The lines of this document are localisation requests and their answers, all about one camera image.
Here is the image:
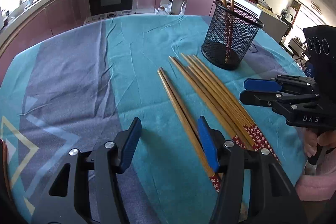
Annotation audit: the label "pink sleeve forearm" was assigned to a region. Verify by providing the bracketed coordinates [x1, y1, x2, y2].
[295, 148, 335, 202]

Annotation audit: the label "maroon kitchen base cabinets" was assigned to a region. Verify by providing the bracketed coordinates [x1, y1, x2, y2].
[0, 0, 219, 83]

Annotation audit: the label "person's right hand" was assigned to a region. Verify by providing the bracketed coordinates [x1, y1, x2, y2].
[303, 128, 336, 157]

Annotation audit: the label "black mesh utensil holder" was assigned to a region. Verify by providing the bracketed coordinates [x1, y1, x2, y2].
[201, 0, 264, 71]

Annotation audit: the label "teal and grey tablecloth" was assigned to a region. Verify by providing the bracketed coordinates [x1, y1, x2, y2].
[0, 13, 308, 224]

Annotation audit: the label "plastic oil bottle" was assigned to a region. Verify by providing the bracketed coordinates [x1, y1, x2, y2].
[156, 6, 169, 15]

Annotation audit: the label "black camera box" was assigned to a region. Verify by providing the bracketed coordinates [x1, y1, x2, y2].
[303, 25, 335, 104]

